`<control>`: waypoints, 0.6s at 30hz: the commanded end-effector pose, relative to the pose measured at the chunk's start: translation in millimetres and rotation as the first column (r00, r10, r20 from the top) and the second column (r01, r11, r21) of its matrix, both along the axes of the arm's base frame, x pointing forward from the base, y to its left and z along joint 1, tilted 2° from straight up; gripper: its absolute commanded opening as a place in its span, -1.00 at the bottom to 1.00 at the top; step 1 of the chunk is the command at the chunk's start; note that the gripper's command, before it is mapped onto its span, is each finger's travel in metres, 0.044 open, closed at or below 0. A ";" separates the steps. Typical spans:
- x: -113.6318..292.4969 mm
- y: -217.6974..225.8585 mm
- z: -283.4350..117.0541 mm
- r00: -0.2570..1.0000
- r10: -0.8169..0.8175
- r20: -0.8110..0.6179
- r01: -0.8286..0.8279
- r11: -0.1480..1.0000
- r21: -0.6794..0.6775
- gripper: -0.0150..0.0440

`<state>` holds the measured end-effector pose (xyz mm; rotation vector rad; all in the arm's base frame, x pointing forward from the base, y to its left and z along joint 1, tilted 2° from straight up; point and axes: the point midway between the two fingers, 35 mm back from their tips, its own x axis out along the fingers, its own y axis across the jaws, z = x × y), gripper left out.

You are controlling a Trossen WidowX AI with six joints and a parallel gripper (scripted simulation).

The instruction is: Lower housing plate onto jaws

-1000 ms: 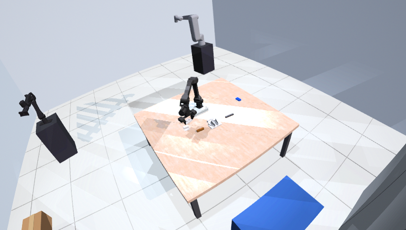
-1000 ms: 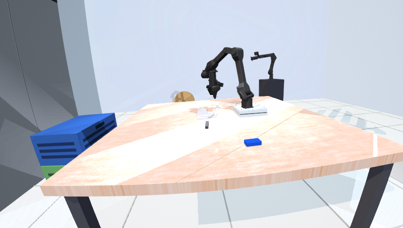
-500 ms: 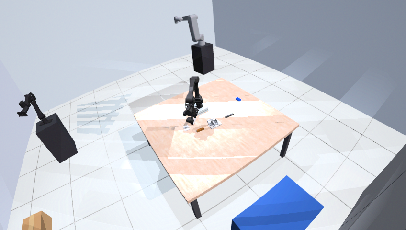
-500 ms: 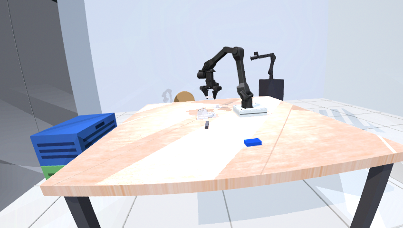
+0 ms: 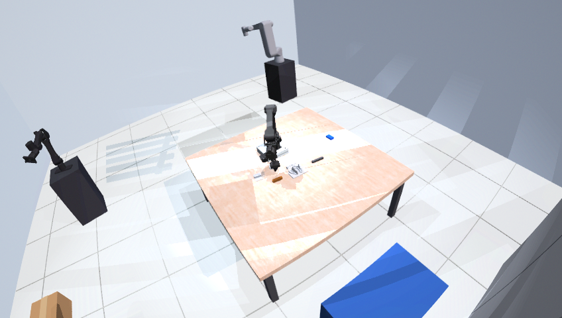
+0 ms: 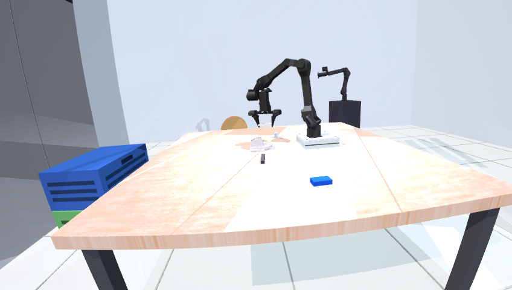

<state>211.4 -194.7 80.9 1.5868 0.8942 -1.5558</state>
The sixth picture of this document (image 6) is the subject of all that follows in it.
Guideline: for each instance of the blue rectangular block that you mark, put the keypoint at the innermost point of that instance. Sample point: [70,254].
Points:
[320,181]

